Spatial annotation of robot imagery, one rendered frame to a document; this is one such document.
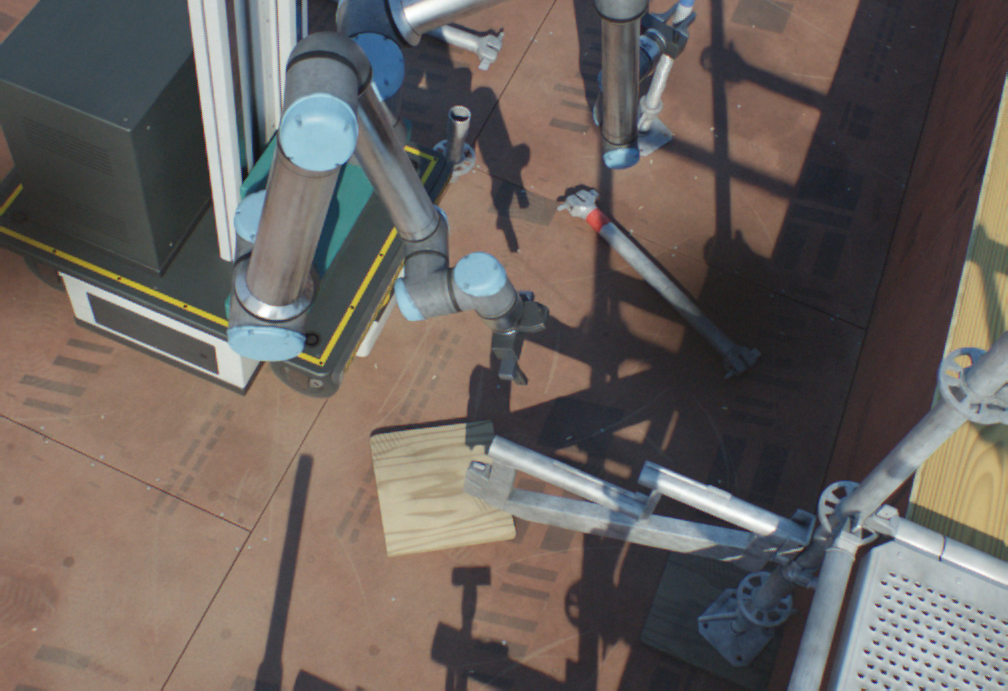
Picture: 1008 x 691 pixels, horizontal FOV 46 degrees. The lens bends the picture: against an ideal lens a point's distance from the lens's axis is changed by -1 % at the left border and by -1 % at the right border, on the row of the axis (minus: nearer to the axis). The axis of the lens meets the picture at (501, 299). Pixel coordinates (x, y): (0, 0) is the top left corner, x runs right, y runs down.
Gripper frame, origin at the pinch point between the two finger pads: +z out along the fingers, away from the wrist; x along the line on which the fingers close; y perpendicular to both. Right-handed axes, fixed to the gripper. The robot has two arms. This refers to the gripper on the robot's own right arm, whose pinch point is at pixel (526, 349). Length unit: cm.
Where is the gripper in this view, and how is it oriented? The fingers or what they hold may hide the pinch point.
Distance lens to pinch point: 254.0
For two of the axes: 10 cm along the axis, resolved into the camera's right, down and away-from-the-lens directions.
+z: 3.0, 4.9, 8.2
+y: -9.3, -0.5, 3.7
